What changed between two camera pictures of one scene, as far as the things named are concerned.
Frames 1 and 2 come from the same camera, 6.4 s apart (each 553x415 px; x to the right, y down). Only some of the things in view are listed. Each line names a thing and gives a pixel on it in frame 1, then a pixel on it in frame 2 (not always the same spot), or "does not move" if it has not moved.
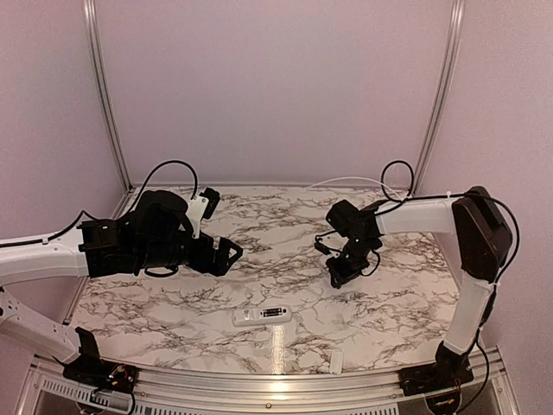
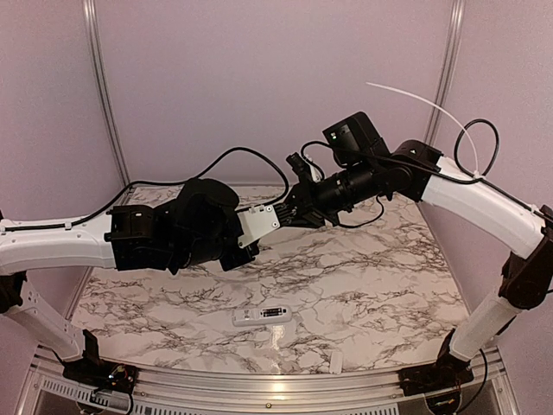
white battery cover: (336, 362) does not move
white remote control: (250, 316) does not move
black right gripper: (343, 275) to (303, 197)
